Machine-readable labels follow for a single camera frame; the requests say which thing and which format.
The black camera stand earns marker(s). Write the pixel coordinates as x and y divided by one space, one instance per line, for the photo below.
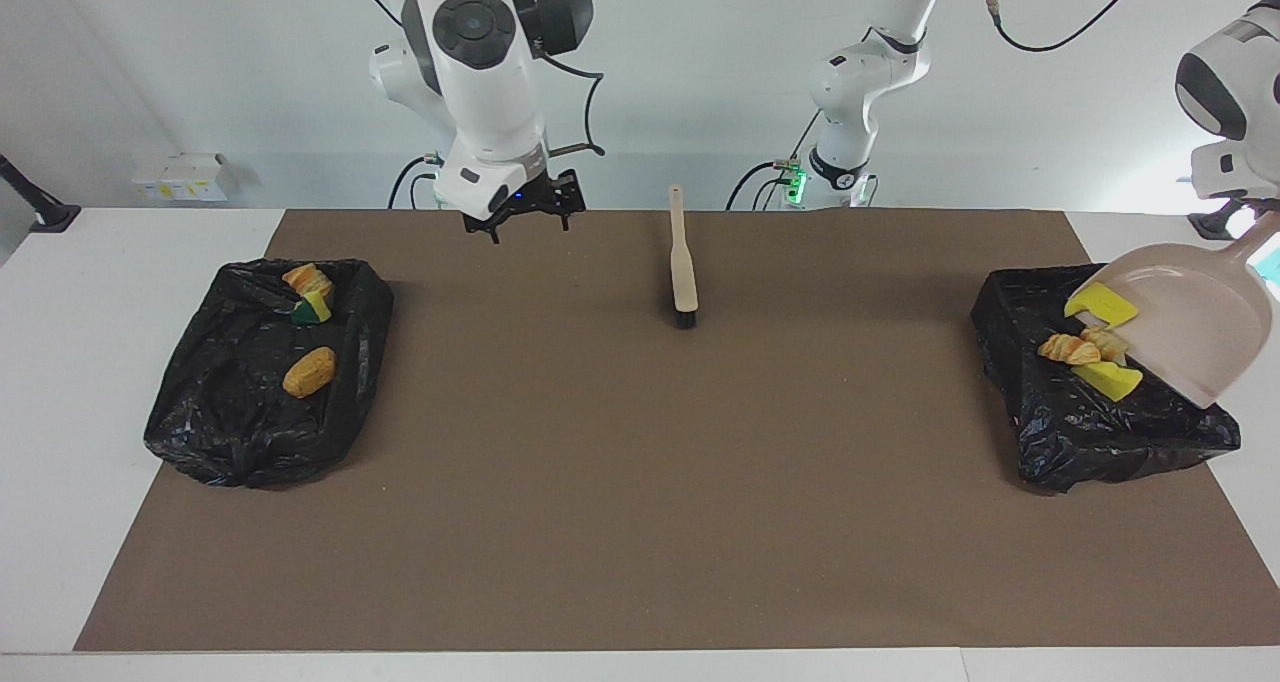
1212 227
45 212

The brown toy bread loaf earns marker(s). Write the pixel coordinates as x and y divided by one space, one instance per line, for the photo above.
309 373

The pale beige toy cookie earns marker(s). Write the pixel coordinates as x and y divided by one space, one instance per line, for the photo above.
1108 342

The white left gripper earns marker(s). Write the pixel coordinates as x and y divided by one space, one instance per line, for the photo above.
1235 172

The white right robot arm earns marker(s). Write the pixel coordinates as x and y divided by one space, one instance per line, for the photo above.
480 92

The orange striped toy croissant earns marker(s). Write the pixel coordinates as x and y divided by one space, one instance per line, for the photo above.
1068 350

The black bag lined trash bin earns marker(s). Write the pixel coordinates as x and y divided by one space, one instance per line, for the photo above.
1100 432
230 432

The brown table mat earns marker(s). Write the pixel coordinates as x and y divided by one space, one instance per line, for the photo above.
640 522

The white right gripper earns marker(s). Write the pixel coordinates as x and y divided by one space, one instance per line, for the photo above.
495 177

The beige plastic dustpan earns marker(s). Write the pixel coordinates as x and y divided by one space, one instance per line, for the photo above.
1190 312

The white wall boxes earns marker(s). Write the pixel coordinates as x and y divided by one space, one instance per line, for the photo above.
185 177

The beige hand brush black bristles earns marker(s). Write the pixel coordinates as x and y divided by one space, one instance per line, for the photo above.
684 272

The yellow sponge piece green back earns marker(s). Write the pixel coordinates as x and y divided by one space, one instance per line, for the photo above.
316 308

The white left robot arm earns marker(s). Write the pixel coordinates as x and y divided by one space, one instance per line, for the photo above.
865 72

